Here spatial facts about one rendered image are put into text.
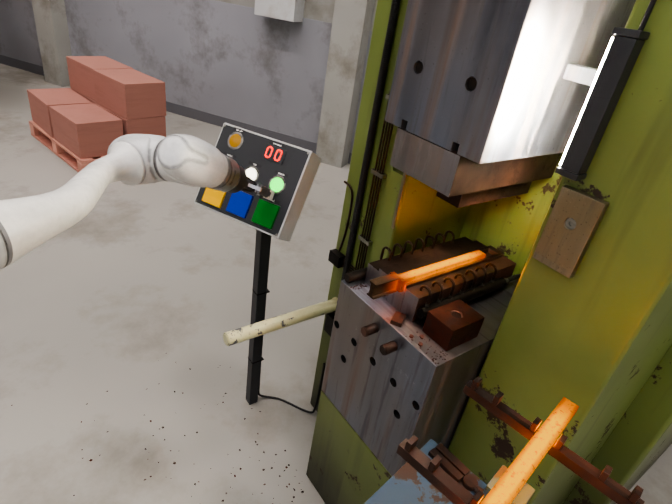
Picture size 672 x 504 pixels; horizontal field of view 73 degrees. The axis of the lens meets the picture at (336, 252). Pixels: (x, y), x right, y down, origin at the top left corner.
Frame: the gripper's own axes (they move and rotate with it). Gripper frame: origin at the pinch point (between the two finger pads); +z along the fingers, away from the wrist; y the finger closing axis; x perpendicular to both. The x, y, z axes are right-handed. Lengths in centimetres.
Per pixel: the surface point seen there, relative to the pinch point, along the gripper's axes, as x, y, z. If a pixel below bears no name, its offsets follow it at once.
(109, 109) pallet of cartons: 23, -280, 169
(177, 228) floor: -42, -146, 143
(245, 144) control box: 12.0, -15.9, 4.1
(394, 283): -9.8, 46.1, -1.3
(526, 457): -25, 84, -35
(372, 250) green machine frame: -4.3, 29.3, 25.3
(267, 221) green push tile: -7.7, 1.9, 3.4
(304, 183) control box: 7.1, 7.0, 7.0
